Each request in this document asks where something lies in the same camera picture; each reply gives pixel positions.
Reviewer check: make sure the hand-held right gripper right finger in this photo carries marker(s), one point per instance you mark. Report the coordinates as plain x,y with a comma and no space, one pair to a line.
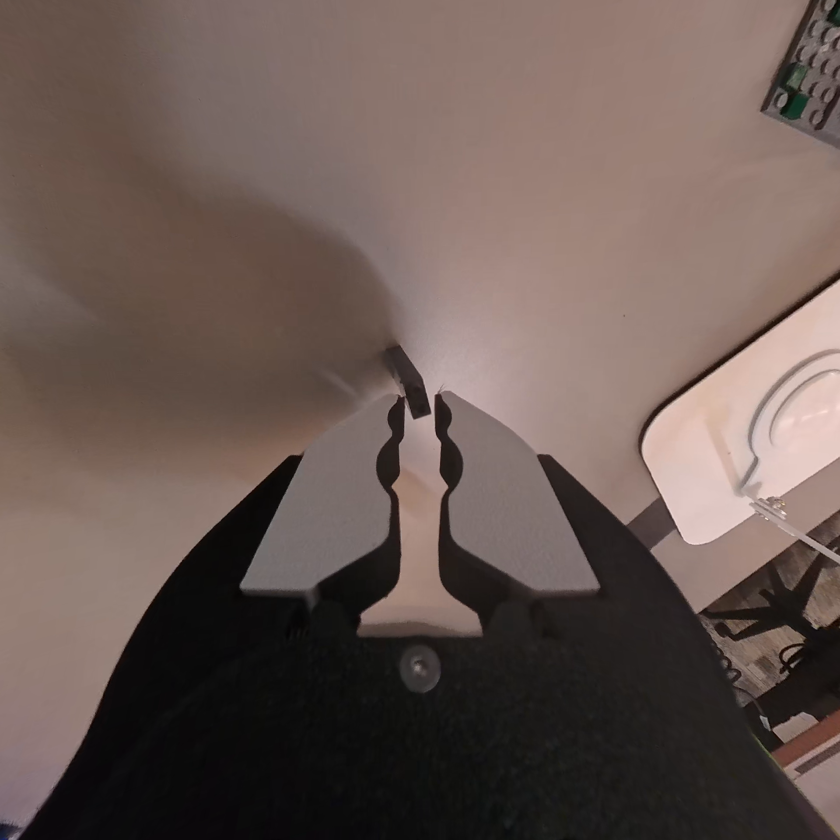
519,512

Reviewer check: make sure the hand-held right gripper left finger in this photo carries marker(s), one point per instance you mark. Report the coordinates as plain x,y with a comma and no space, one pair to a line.
322,519

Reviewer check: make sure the long grey toy brick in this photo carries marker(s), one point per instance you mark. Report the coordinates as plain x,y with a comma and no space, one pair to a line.
411,384

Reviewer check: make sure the black star chair base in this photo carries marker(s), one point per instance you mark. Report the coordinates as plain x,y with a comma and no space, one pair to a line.
788,624

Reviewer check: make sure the grey studded baseplate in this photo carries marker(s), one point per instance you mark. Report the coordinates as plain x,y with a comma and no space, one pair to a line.
814,79

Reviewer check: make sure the grey desk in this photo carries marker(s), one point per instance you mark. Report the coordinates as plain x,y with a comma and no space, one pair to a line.
198,132

